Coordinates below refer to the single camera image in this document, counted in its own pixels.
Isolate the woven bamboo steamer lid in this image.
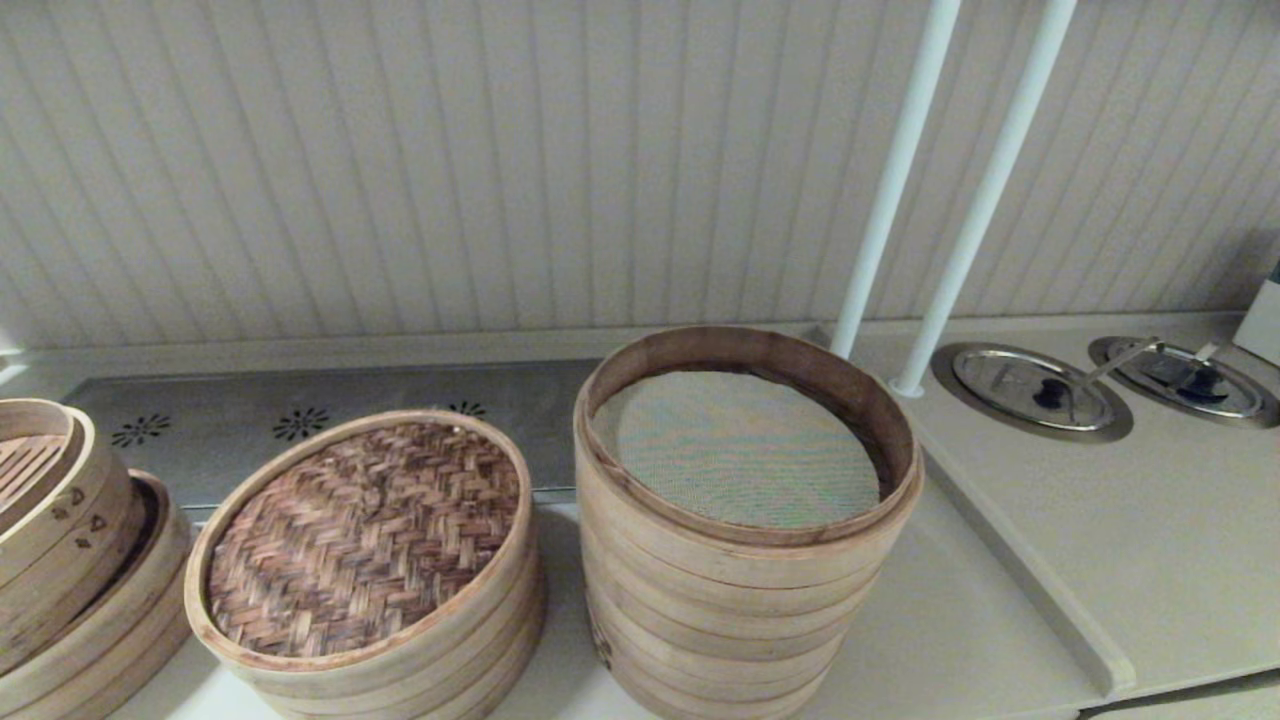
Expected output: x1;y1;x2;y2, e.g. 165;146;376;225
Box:
184;408;535;706

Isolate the tall bamboo steamer stack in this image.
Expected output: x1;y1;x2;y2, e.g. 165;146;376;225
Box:
573;325;926;720

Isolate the round steel lid left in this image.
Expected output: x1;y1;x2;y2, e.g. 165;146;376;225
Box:
932;342;1135;444

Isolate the round steel lid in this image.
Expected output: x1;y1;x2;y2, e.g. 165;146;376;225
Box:
1088;335;1280;431
932;342;1135;444

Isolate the short bamboo steamer stack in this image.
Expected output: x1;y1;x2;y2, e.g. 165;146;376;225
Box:
215;520;548;720

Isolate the steel pot lid black knob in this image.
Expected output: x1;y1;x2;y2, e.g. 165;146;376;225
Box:
1108;342;1266;419
952;348;1117;432

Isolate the round steel lid right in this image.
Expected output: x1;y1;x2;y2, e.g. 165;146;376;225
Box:
1088;335;1280;431

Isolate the wide shallow bamboo steamer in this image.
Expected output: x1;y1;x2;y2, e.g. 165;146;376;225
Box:
0;470;193;720

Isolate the bamboo steamer with heart marks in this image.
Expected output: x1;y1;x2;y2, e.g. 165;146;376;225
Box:
0;398;136;676

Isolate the white metal pole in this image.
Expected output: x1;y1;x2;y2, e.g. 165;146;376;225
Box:
890;0;1079;399
830;0;963;361

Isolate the steel plate with flower holes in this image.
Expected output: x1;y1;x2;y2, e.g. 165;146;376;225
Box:
62;358;601;511

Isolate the white box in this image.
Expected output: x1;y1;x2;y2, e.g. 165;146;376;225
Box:
1232;262;1280;366

